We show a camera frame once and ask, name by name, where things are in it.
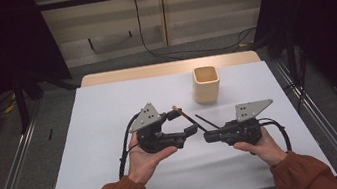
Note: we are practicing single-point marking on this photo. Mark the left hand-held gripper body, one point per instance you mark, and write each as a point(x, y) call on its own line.
point(153, 140)

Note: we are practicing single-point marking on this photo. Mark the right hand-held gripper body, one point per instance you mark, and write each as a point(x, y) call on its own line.
point(241, 130)

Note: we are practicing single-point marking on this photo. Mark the dark brush with tan tip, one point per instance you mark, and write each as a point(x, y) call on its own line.
point(190, 119)

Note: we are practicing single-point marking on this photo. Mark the black brush with square head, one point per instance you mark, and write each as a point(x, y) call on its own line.
point(205, 120)

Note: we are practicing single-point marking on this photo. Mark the beige square cup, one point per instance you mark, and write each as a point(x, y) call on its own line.
point(206, 92)

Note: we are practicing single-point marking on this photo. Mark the person's left hand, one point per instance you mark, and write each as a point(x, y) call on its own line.
point(143, 165)

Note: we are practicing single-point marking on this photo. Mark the person's right hand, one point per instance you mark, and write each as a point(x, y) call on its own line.
point(267, 150)

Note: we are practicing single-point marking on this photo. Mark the black stand post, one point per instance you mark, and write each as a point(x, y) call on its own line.
point(291, 56)
point(22, 109)

